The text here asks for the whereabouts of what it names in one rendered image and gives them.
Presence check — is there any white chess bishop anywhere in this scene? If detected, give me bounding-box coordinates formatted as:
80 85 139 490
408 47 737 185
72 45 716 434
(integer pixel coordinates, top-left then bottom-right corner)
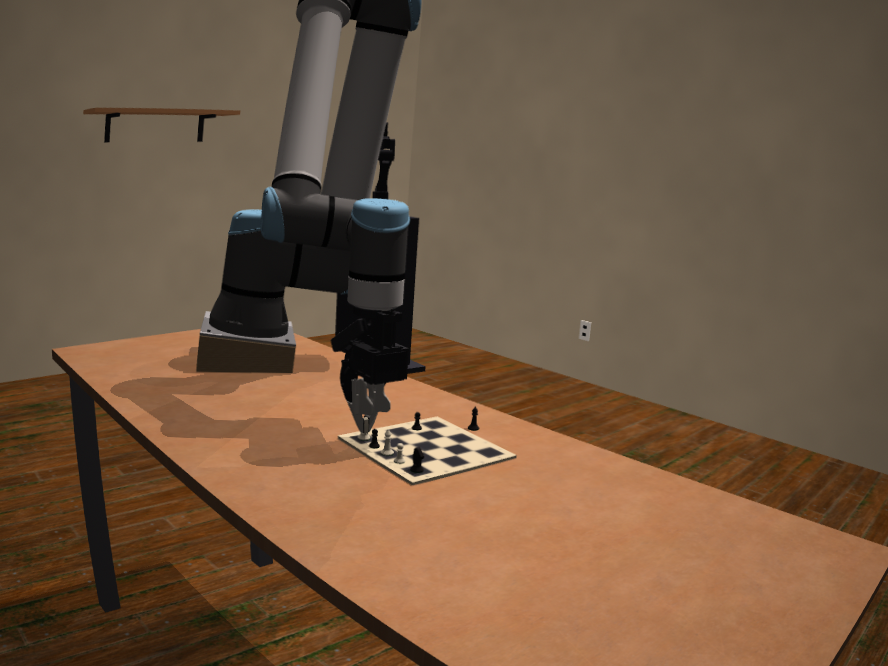
381 429 394 456

